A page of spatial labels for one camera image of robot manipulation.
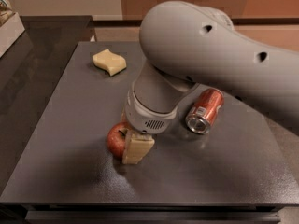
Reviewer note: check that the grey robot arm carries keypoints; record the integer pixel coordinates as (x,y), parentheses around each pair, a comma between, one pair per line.
(186,45)

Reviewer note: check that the white box at left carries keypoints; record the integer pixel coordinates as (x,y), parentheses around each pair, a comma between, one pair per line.
(10,32)

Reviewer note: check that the yellow sponge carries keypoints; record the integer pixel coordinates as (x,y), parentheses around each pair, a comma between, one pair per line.
(109,61)

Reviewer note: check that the dark side counter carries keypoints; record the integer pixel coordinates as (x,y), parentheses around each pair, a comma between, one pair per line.
(29,73)

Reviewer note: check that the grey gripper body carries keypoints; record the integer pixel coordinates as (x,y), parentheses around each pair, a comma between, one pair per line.
(146,119)

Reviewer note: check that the red soda can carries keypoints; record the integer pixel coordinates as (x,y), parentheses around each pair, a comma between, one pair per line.
(204,111)

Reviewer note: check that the red apple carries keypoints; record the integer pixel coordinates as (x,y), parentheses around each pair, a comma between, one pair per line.
(116,139)

